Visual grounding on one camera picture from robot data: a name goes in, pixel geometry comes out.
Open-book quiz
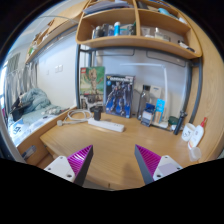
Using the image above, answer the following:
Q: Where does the white mug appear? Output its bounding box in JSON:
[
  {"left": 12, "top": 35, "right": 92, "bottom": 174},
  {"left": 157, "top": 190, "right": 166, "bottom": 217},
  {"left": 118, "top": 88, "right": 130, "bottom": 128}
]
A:
[{"left": 182, "top": 123, "right": 195, "bottom": 141}]

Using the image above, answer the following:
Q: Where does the green Groot box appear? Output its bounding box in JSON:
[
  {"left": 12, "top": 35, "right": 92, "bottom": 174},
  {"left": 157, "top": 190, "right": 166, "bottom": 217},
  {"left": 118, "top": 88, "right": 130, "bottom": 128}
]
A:
[{"left": 80, "top": 66, "right": 105, "bottom": 111}]

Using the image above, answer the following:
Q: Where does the white lotion bottle red cap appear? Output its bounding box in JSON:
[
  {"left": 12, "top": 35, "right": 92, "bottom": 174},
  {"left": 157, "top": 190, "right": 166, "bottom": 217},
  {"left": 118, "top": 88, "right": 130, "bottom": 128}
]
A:
[{"left": 188, "top": 118, "right": 207, "bottom": 149}]

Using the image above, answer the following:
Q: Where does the wooden wall shelf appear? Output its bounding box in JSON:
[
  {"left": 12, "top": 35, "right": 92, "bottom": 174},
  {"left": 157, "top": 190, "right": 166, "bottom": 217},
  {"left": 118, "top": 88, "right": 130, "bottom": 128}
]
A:
[{"left": 76, "top": 0, "right": 202, "bottom": 59}]

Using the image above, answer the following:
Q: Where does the green blanket on bed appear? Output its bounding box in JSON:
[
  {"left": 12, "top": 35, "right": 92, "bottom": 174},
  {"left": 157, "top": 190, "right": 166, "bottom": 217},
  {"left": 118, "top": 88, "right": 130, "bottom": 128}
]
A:
[{"left": 21, "top": 88, "right": 51, "bottom": 113}]

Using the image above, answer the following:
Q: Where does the white coiled cable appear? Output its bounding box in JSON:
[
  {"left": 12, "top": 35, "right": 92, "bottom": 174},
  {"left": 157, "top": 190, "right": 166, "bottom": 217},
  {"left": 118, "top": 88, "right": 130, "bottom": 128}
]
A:
[{"left": 56, "top": 109, "right": 93, "bottom": 127}]

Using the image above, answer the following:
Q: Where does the blue small box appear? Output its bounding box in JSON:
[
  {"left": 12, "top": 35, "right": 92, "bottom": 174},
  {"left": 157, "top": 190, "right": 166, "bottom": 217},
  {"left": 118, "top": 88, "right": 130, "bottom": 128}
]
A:
[{"left": 141, "top": 103, "right": 155, "bottom": 127}]

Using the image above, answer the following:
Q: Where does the clear plastic cup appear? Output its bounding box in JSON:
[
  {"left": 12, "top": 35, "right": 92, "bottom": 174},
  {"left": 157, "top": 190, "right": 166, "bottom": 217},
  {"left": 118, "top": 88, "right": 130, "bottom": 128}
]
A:
[{"left": 189, "top": 147, "right": 202, "bottom": 162}]

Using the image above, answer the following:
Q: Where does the blue white bottle on shelf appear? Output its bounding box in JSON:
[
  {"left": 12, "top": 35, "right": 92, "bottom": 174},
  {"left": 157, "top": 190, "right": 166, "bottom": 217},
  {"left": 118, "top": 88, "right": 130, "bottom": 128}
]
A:
[{"left": 114, "top": 22, "right": 121, "bottom": 36}]

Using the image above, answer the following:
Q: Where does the light blue carton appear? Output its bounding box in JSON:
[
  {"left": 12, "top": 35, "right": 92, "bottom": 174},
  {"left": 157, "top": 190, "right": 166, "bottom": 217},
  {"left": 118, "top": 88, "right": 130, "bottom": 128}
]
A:
[{"left": 154, "top": 99, "right": 165, "bottom": 123}]

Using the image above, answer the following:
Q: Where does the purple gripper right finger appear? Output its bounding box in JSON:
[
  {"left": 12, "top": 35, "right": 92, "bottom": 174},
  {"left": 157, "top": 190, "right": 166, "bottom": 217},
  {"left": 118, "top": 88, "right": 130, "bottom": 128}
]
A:
[{"left": 134, "top": 145, "right": 161, "bottom": 184}]

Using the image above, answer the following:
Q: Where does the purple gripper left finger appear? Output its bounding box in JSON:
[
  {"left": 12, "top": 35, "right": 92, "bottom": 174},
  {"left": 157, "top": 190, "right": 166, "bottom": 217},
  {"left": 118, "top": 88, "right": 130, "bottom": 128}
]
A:
[{"left": 67, "top": 145, "right": 93, "bottom": 186}]

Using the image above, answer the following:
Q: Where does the white power strip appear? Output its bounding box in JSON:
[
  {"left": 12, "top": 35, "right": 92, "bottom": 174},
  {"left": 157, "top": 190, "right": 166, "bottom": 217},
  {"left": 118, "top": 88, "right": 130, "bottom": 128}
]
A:
[{"left": 88, "top": 118, "right": 124, "bottom": 132}]

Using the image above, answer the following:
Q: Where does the blue robot model box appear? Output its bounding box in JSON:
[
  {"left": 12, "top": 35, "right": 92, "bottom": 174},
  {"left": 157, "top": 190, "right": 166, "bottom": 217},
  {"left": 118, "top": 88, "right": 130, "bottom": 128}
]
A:
[{"left": 105, "top": 75, "right": 135, "bottom": 118}]

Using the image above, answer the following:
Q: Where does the black cylindrical bottle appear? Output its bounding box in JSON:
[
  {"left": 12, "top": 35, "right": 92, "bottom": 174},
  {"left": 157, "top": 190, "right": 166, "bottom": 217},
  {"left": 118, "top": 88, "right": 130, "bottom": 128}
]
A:
[{"left": 174, "top": 111, "right": 187, "bottom": 135}]

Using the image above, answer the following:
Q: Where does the clear water bottle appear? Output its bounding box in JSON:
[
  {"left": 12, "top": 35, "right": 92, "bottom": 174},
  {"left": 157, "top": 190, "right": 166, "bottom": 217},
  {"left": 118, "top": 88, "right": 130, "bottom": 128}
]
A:
[{"left": 137, "top": 85, "right": 150, "bottom": 120}]

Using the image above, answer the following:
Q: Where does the black charger plug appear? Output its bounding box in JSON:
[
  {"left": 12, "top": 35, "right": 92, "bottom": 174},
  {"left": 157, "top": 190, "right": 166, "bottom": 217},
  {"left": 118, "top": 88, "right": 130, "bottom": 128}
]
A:
[{"left": 94, "top": 107, "right": 102, "bottom": 121}]

